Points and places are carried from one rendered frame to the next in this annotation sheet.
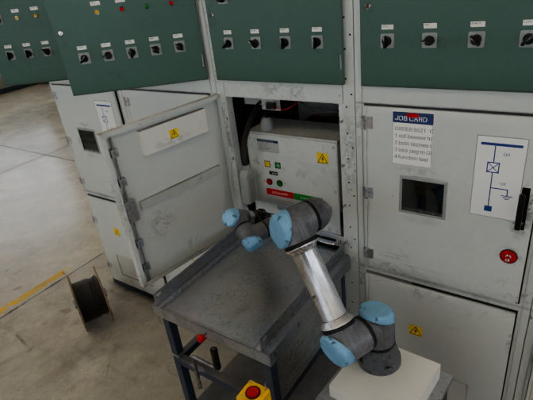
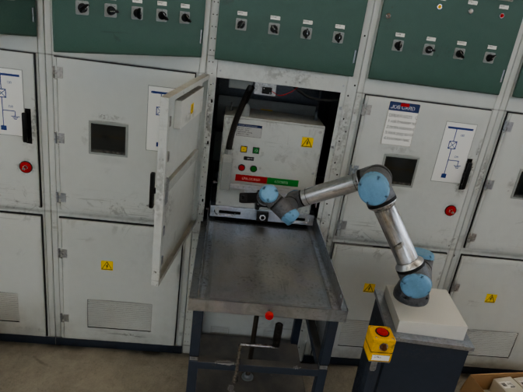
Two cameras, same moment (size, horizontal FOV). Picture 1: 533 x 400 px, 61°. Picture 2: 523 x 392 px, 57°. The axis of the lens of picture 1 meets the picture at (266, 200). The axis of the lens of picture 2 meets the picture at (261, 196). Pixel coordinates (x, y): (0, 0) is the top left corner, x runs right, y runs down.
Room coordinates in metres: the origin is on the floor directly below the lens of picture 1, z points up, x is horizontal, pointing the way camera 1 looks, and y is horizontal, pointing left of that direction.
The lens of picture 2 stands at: (0.30, 1.45, 1.92)
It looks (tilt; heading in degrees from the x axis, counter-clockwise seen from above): 22 degrees down; 317
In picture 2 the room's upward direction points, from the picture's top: 8 degrees clockwise
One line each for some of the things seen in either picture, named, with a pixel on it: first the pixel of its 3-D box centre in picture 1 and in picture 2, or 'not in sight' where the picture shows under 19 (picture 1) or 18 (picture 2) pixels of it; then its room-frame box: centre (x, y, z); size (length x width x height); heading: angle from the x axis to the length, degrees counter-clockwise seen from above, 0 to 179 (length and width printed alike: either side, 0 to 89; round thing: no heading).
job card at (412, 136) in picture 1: (412, 140); (400, 124); (1.55, -0.56, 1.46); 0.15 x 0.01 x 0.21; 53
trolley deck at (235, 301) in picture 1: (254, 284); (264, 265); (1.65, 0.10, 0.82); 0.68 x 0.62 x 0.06; 143
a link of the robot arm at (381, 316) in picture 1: (375, 323); (418, 264); (1.16, -0.31, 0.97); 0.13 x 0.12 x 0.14; 121
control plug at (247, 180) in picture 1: (248, 185); (226, 170); (2.03, 0.08, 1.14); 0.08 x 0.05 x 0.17; 143
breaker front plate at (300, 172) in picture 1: (292, 184); (268, 169); (1.96, -0.13, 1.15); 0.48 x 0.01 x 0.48; 53
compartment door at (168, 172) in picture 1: (179, 188); (179, 171); (1.94, 0.40, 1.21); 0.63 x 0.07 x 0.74; 133
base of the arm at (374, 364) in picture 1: (378, 348); (412, 287); (1.16, -0.32, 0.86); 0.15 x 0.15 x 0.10
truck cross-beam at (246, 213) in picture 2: (298, 228); (261, 213); (1.97, -0.14, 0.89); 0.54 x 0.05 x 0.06; 53
